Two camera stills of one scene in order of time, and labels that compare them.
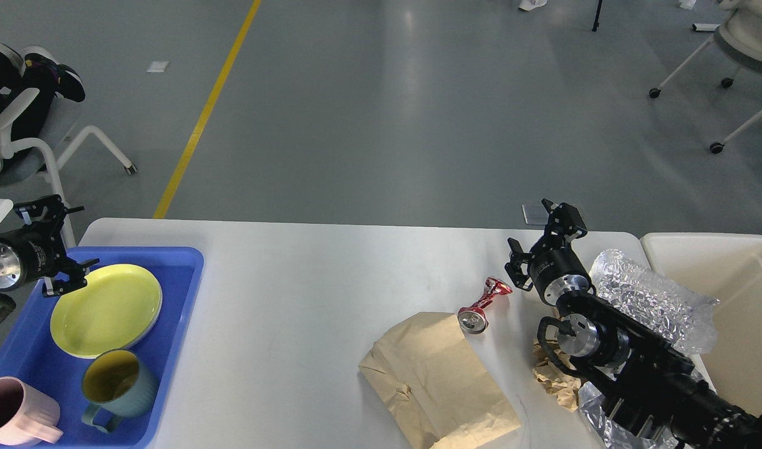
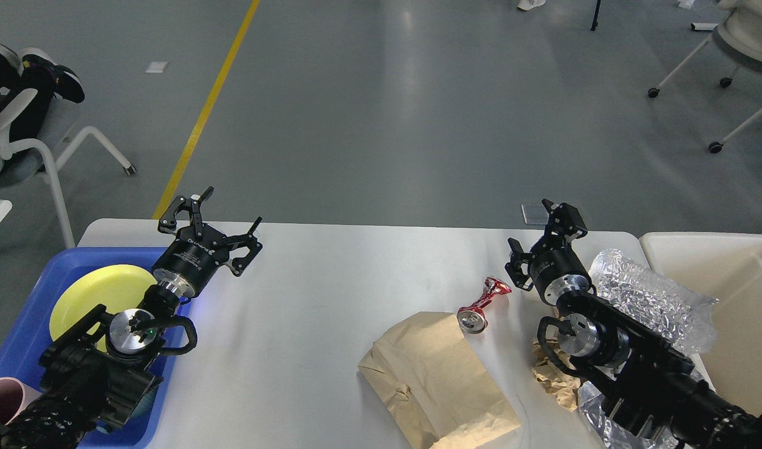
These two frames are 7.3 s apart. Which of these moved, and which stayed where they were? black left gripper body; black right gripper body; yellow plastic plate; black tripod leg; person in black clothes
Moved: black left gripper body
Stayed: black tripod leg; black right gripper body; person in black clothes; yellow plastic plate
